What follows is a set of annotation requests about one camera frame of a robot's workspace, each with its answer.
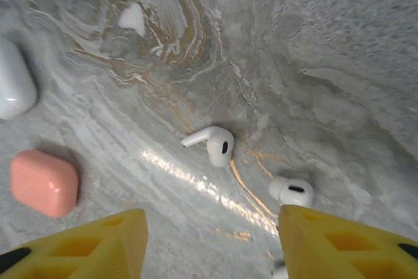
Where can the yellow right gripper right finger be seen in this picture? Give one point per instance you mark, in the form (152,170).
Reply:
(303,236)

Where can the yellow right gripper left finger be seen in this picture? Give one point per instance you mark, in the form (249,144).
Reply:
(130,243)

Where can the coral earbud charging case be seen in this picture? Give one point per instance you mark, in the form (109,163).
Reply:
(42,182)

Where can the white earbud charging case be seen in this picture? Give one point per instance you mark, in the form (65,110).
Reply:
(14,79)

